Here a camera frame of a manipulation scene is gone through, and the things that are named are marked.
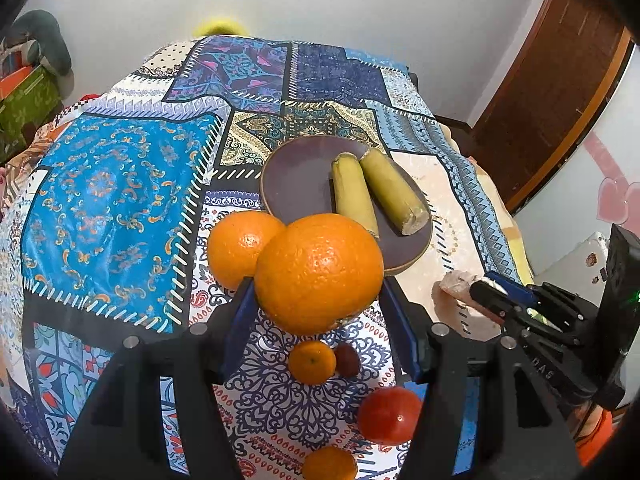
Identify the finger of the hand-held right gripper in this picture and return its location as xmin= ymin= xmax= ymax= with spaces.
xmin=483 ymin=270 xmax=588 ymax=328
xmin=469 ymin=280 xmax=583 ymax=353

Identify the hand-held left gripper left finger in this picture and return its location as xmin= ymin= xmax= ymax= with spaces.
xmin=59 ymin=278 xmax=258 ymax=480

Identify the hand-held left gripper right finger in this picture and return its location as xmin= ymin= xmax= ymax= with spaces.
xmin=381 ymin=277 xmax=584 ymax=480

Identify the pale pink sausage piece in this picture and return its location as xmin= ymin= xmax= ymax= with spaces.
xmin=438 ymin=269 xmax=496 ymax=307

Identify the large orange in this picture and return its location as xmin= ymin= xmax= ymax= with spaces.
xmin=254 ymin=213 xmax=385 ymax=336

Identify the purple round plate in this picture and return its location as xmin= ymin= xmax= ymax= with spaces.
xmin=259 ymin=135 xmax=434 ymax=277

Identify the small dark red fruit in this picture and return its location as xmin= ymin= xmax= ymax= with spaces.
xmin=334 ymin=343 xmax=361 ymax=379

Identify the medium orange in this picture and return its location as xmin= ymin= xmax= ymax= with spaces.
xmin=207 ymin=211 xmax=287 ymax=292

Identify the small mandarin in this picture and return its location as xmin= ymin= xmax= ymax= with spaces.
xmin=301 ymin=446 xmax=359 ymax=480
xmin=288 ymin=340 xmax=337 ymax=386

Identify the red tomato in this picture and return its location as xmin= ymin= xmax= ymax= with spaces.
xmin=357 ymin=386 xmax=424 ymax=445

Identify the patchwork patterned tablecloth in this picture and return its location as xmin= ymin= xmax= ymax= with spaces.
xmin=0 ymin=34 xmax=537 ymax=480

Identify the brown wooden door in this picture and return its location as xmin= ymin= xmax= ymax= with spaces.
xmin=470 ymin=0 xmax=637 ymax=217

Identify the yellow fuzzy object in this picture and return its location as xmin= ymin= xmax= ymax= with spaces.
xmin=193 ymin=17 xmax=252 ymax=41

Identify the green cardboard box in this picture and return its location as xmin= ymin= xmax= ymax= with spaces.
xmin=0 ymin=62 xmax=62 ymax=153

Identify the grey cushion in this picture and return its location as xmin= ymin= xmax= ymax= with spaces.
xmin=5 ymin=10 xmax=74 ymax=77

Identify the pink heart wall sticker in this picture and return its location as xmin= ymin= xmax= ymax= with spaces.
xmin=582 ymin=132 xmax=640 ymax=226

